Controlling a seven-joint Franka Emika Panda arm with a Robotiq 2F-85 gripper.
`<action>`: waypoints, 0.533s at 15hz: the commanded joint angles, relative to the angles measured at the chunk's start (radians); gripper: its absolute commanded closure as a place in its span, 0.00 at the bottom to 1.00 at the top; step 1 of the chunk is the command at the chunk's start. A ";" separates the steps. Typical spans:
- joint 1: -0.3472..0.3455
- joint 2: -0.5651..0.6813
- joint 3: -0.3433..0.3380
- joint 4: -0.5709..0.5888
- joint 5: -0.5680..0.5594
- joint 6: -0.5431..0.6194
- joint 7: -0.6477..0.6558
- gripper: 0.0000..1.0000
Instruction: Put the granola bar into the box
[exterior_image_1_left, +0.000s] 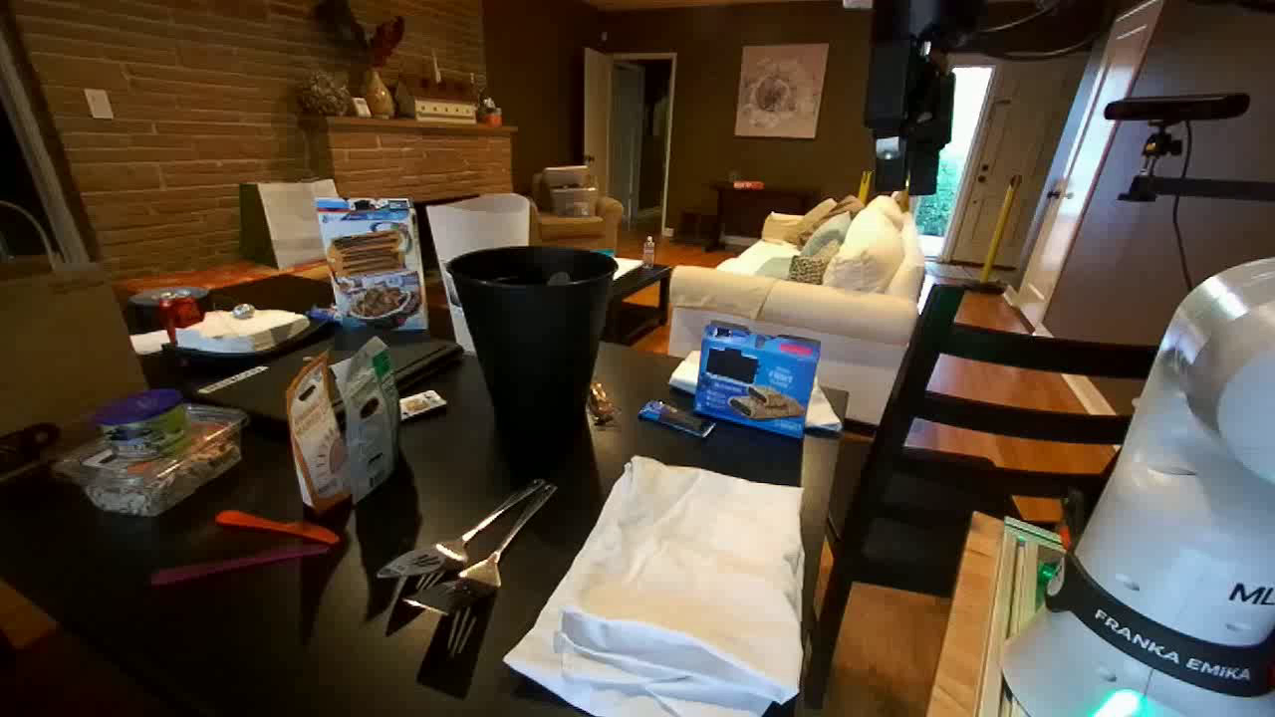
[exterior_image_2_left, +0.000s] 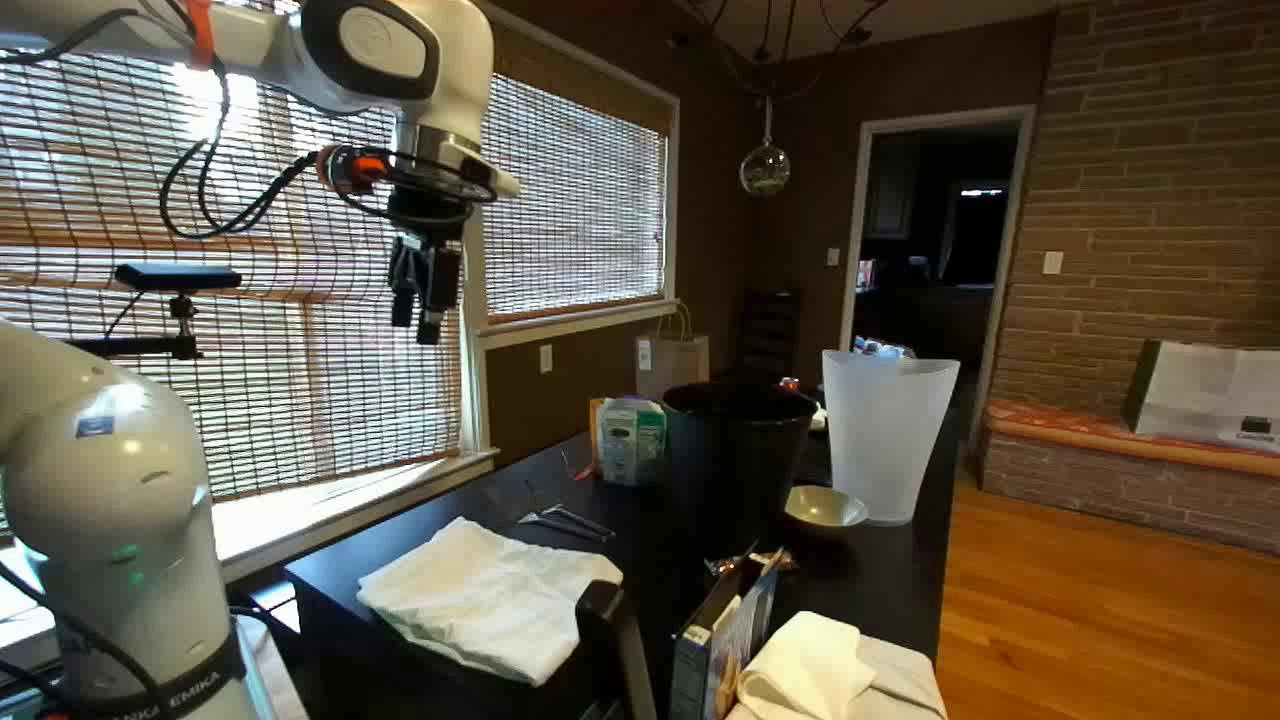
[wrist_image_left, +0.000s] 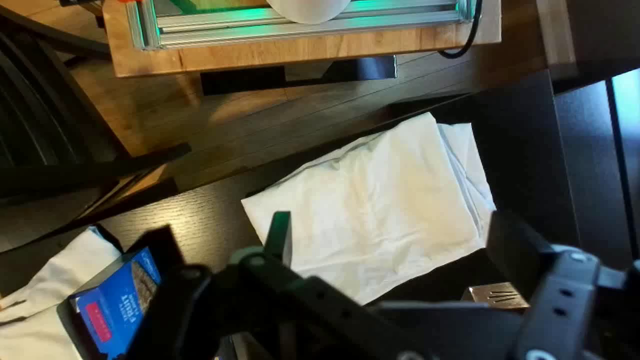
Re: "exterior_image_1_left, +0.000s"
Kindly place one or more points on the white brown snack bag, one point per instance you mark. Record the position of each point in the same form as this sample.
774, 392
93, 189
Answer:
315, 443

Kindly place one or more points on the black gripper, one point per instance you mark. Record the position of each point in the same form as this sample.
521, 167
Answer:
910, 92

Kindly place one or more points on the white sofa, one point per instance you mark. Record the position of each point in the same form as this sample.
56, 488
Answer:
849, 326

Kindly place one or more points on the orange stick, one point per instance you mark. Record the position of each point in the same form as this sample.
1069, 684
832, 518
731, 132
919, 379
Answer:
279, 529

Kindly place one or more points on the blue fruit bar box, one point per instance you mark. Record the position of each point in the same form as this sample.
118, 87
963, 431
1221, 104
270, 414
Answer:
759, 383

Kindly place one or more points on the white sofa pillow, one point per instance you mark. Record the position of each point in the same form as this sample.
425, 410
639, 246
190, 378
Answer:
866, 246

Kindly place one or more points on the dark console table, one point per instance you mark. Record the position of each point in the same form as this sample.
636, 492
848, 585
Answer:
759, 206

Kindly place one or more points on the dark red stick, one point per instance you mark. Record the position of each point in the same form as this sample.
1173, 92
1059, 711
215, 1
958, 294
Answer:
241, 565

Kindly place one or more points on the black camera on stand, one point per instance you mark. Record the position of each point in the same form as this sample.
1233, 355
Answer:
1177, 110

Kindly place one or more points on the yellow stick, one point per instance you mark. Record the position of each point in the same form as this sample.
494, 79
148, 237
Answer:
999, 234

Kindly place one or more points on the mantle ornaments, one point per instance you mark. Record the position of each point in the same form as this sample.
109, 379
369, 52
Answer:
444, 104

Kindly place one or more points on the wooden crate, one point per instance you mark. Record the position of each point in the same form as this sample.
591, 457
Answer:
971, 623

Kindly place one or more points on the black trash bin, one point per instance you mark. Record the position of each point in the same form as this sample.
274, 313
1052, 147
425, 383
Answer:
533, 346

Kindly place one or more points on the grey snack bag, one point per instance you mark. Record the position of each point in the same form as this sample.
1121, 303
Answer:
369, 419

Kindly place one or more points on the white plastic bag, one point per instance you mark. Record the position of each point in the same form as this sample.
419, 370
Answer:
680, 585

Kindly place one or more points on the dark coffee table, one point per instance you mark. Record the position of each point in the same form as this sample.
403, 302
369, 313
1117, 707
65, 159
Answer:
639, 285

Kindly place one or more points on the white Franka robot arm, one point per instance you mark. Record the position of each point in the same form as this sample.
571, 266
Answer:
1168, 530

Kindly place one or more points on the small white packet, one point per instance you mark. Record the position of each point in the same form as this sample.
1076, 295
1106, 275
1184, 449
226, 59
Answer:
425, 403

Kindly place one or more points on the framed wall picture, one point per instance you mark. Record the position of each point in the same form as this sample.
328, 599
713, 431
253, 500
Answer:
781, 90

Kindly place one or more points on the clear plastic food container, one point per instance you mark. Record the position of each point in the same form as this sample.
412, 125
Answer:
152, 472

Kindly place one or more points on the green sofa pillow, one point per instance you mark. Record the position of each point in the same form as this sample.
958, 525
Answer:
820, 254

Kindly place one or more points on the vase with dried flowers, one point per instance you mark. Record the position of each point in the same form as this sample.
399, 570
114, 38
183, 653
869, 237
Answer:
369, 64

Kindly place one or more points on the white light switch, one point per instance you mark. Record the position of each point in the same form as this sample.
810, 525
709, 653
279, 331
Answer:
98, 104

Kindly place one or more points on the upright cereal box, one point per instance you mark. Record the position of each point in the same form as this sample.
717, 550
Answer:
372, 261

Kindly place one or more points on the tan armchair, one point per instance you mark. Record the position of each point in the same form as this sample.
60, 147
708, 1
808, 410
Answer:
577, 221

